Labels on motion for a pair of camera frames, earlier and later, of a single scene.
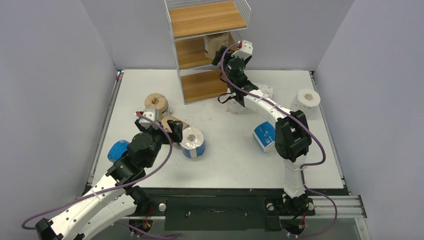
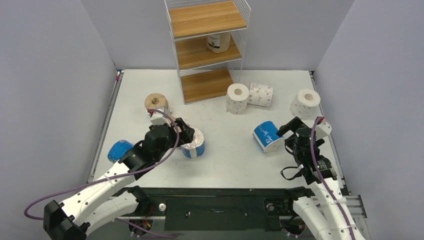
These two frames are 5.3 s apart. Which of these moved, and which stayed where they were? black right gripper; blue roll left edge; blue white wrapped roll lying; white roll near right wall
Moved: black right gripper
Stayed: blue white wrapped roll lying; white roll near right wall; blue roll left edge
